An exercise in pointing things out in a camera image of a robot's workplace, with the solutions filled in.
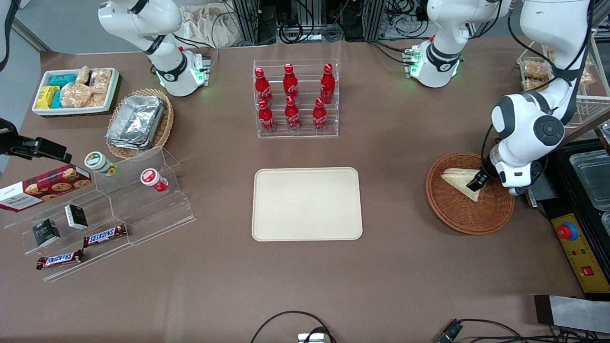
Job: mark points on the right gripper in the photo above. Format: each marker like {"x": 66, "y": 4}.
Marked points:
{"x": 14, "y": 145}

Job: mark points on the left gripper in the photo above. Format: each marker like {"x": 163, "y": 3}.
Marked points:
{"x": 485, "y": 174}

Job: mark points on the triangular sandwich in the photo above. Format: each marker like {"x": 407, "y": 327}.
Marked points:
{"x": 457, "y": 180}

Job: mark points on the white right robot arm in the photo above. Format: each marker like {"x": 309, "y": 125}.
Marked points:
{"x": 167, "y": 62}

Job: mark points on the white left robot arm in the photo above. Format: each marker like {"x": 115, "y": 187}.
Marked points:
{"x": 519, "y": 124}

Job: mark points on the round brown wicker basket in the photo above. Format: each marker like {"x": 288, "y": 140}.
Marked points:
{"x": 457, "y": 214}

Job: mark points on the white rectangular snack tray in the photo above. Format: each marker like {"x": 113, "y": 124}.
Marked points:
{"x": 112, "y": 95}

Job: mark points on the oval light wicker basket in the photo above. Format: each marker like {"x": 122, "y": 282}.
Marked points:
{"x": 167, "y": 124}

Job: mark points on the beige plastic serving tray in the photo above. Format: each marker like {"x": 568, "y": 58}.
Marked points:
{"x": 307, "y": 205}

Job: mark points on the red tartan cookie box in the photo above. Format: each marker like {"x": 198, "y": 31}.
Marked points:
{"x": 47, "y": 188}

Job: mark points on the teal snack pack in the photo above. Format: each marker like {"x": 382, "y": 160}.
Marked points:
{"x": 63, "y": 80}
{"x": 57, "y": 100}

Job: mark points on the yellow snack pack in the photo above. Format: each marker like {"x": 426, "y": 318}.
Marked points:
{"x": 46, "y": 96}

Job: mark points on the green lid yogurt cup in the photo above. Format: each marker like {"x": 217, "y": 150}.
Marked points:
{"x": 97, "y": 162}

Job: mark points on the clear bag of crackers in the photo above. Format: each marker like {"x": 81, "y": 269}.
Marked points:
{"x": 101, "y": 81}
{"x": 75, "y": 96}
{"x": 83, "y": 75}

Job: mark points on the black box white label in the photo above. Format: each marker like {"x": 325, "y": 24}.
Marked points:
{"x": 76, "y": 217}

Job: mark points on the black box gold print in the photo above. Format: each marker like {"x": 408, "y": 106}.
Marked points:
{"x": 45, "y": 232}

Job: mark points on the black machine yellow panel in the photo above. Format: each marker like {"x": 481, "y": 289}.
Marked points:
{"x": 572, "y": 200}

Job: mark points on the red emergency stop button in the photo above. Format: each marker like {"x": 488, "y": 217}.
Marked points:
{"x": 567, "y": 231}

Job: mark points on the stack of foil containers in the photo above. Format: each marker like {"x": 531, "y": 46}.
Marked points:
{"x": 136, "y": 123}

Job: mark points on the Snickers chocolate bar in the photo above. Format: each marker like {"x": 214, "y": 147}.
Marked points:
{"x": 59, "y": 259}
{"x": 105, "y": 235}

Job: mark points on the clear plastic container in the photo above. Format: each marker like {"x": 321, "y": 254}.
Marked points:
{"x": 593, "y": 178}

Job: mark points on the red lid yogurt cup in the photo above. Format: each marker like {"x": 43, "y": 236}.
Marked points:
{"x": 152, "y": 178}

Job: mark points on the clear pack of pastries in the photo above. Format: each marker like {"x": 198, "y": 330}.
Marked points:
{"x": 533, "y": 70}

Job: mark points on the clear acrylic stepped display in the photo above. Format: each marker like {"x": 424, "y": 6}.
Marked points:
{"x": 143, "y": 214}

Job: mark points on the grey metal plate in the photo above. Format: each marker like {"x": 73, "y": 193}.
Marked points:
{"x": 576, "y": 313}

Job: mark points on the red cola bottle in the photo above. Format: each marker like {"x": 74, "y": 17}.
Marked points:
{"x": 290, "y": 83}
{"x": 267, "y": 119}
{"x": 292, "y": 116}
{"x": 264, "y": 88}
{"x": 320, "y": 116}
{"x": 327, "y": 85}

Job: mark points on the clear acrylic bottle rack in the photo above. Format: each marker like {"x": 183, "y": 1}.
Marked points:
{"x": 305, "y": 128}

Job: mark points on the beige cloth bag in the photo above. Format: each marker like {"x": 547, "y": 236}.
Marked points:
{"x": 205, "y": 26}

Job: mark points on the aluminium profile post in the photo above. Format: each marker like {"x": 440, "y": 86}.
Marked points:
{"x": 374, "y": 19}
{"x": 248, "y": 21}

